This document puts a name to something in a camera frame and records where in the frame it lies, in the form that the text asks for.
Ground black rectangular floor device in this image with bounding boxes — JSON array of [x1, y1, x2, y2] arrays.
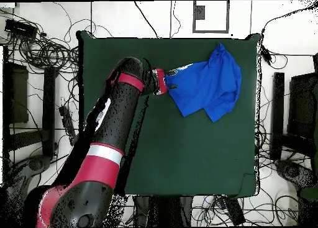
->
[[223, 196, 247, 226]]

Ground black plug adapter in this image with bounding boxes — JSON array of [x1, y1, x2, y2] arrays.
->
[[260, 45, 274, 66]]

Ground black metal frame stand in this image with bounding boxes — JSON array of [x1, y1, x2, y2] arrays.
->
[[270, 52, 318, 162], [2, 45, 58, 162]]

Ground dark green round object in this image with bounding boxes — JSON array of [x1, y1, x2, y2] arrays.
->
[[299, 186, 318, 201]]

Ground blue printed T-shirt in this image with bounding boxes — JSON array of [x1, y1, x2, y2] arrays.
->
[[163, 42, 242, 123]]

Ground black electronics box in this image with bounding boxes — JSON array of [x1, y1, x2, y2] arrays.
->
[[4, 18, 39, 39]]

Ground grey square floor frame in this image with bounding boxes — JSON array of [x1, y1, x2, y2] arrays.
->
[[193, 0, 230, 34]]

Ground black floor cable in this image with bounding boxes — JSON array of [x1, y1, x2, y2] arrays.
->
[[134, 0, 160, 39]]

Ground small dark grey square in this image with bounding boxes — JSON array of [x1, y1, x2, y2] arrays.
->
[[194, 5, 206, 21]]

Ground tangled black cable bundle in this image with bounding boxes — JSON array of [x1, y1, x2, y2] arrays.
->
[[0, 7, 80, 75]]

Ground black power strip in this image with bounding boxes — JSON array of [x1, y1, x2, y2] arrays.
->
[[58, 105, 79, 147]]

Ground dark green table cloth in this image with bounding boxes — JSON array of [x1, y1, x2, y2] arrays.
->
[[75, 30, 261, 199]]

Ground dark grey floor stand base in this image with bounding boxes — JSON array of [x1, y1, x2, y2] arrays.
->
[[0, 154, 53, 228], [274, 159, 318, 226]]

